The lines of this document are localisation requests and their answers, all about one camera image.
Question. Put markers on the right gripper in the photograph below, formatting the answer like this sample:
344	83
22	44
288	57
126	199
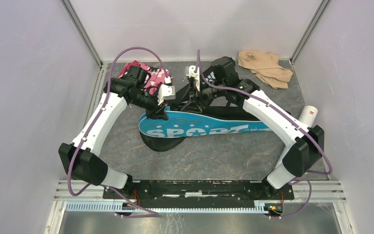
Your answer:
191	106

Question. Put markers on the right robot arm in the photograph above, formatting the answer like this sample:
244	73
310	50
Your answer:
303	143

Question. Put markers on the black Crossway racket cover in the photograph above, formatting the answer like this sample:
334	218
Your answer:
164	142

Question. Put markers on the beige cloth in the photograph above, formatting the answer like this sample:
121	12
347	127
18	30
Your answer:
266	68

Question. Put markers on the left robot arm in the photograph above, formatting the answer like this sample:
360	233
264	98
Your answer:
80	158

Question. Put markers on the pink camouflage cloth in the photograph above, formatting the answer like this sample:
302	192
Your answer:
154	77

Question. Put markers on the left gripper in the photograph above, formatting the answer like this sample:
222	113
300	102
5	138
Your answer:
159	114

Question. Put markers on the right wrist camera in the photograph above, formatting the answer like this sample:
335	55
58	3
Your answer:
193	72

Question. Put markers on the blue Sport racket cover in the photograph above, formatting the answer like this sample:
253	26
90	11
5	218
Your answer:
213	120

